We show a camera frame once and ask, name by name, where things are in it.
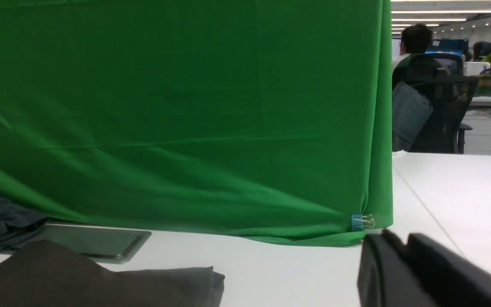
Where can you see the gray table cable hatch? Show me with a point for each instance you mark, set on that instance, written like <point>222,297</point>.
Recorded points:
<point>108,246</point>

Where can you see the dark gray long-sleeve shirt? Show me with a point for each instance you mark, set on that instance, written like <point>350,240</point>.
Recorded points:
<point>45,274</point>

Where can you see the black mesh office chair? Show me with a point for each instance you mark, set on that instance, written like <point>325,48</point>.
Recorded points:
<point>440,78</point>

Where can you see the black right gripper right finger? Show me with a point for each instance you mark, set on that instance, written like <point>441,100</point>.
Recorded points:
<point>451,280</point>

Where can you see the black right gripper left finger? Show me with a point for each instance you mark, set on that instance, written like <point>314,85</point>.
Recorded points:
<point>385,278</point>

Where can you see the gray jacket on chair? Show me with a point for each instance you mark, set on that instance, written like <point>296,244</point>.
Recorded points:
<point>410,112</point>

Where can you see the seated person dark hair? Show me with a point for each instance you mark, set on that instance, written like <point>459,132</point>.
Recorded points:
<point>415,41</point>

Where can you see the white drawer cabinet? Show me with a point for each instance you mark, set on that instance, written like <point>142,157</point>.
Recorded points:
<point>477,141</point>

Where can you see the blue binder clip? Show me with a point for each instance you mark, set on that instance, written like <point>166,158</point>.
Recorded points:
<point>360,222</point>

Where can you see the green backdrop cloth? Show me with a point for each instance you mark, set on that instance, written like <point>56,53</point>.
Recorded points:
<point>263,119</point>

